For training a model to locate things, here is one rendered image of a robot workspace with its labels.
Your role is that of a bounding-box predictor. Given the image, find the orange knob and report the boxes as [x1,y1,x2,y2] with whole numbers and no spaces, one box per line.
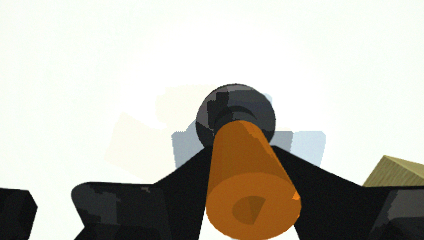
[205,121,301,240]

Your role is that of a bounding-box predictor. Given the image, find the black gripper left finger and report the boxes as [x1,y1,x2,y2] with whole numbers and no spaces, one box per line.
[70,145,213,240]

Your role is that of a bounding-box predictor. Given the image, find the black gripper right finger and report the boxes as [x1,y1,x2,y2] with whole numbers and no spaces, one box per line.
[271,145,424,240]

